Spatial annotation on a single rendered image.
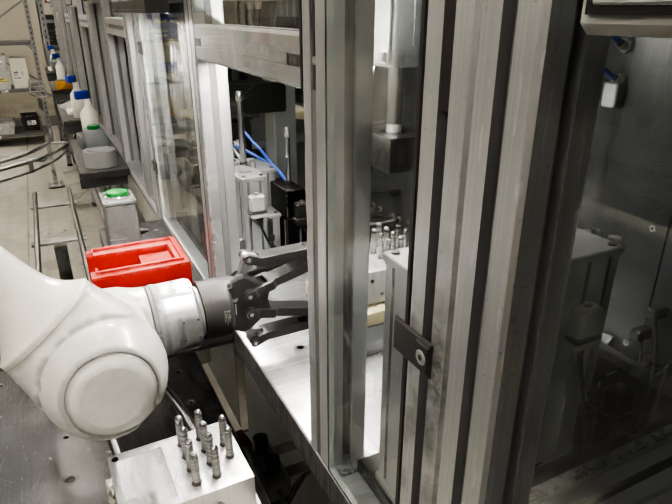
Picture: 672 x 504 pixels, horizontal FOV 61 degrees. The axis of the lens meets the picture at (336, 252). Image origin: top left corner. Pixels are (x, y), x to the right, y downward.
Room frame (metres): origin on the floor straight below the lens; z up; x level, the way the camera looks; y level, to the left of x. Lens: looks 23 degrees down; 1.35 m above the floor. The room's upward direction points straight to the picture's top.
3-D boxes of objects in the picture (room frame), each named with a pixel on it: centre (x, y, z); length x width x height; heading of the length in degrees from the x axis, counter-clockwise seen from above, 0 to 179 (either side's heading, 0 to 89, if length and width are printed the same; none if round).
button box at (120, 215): (1.04, 0.41, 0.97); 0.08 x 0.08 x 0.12; 27
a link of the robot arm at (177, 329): (0.62, 0.20, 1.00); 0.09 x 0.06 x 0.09; 27
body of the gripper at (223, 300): (0.65, 0.13, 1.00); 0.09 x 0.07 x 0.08; 117
